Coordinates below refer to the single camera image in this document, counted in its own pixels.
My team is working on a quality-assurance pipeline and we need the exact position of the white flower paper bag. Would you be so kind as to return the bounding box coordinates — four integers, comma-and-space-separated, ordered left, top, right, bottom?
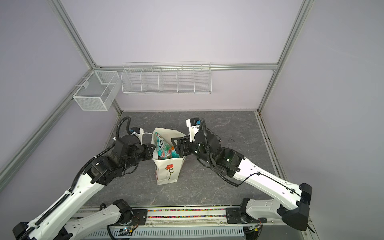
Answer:
152, 128, 185, 186

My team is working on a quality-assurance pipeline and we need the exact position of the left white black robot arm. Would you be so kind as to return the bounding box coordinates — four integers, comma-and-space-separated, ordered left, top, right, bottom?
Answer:
13, 117, 155, 240

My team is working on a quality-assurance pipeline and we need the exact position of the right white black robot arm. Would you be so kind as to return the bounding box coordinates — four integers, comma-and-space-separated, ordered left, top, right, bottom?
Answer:
171, 118, 313, 231

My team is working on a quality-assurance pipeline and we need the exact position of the white mesh box basket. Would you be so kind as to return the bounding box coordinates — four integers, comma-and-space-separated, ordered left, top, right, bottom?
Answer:
73, 71, 122, 112

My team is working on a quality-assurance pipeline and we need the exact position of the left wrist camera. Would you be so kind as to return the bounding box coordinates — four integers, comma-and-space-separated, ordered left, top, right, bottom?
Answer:
130, 127, 144, 145

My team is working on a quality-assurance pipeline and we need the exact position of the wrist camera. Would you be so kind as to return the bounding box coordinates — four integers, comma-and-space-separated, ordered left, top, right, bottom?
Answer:
186, 118, 201, 143
130, 127, 144, 145

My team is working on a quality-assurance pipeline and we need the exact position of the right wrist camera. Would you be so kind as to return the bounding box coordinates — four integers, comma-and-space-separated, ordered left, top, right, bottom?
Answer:
186, 118, 201, 143

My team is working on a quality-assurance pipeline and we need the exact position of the white wire shelf basket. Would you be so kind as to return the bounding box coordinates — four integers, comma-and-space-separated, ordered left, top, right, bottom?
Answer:
121, 62, 212, 94

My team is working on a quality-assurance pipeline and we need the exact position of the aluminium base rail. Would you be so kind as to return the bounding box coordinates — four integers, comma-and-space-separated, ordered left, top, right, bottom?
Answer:
52, 204, 313, 240

